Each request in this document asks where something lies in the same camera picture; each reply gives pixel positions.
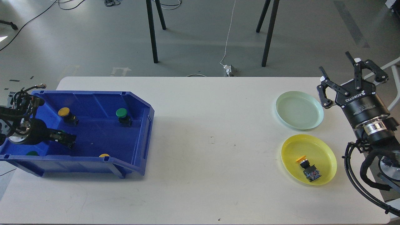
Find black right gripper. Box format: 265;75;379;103
317;52;390;129

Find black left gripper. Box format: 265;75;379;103
9;119;76;145

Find green push button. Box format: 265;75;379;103
116;108;132;127
58;130;75;148

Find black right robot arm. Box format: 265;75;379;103
317;52;399;216

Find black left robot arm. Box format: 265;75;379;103
0;83;76;148

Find yellow push button back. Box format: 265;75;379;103
57;107;79;126

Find green push button front corner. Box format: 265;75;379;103
26;151;39;156

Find light green plate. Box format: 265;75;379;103
274;91;324;130

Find yellow plate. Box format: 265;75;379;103
280;134;337;185

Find blue plastic bin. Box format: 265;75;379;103
1;91;154;178

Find white chair base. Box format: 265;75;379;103
380;57;400;111

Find black stand right legs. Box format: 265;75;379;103
256;0;280;67

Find black stand legs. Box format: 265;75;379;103
146;0;167;63
256;0;280;67

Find white power adapter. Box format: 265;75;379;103
223;64;239;77

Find black stand left legs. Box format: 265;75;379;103
146;0;167;63

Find white cable on floor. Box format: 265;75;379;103
220;0;237;67

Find black floor cable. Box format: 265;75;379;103
0;0;85;52

